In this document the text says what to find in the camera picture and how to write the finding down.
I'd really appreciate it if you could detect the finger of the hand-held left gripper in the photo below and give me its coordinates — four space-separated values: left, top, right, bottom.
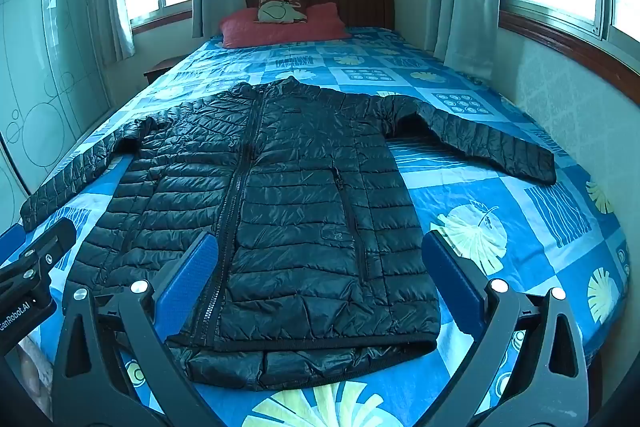
0 217 77 280

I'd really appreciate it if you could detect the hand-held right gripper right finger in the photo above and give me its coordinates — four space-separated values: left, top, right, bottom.
421 231 591 427

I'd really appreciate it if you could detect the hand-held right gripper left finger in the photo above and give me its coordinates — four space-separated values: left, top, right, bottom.
51 233 221 427

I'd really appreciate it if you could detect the black puffer jacket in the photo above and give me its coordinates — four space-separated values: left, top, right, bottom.
20 76 558 392

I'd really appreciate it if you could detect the blue patterned bed sheet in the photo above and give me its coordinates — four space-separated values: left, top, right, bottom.
0 27 631 427

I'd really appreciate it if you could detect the wardrobe with circle pattern doors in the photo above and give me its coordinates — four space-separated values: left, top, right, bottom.
0 0 115 228

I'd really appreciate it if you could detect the wooden nightstand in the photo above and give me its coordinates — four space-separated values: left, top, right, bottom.
143 56 187 84

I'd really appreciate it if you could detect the red pillow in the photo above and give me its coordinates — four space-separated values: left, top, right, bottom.
219 2 353 49

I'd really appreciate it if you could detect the cream printed cushion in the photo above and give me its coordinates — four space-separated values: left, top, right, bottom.
254 0 308 25

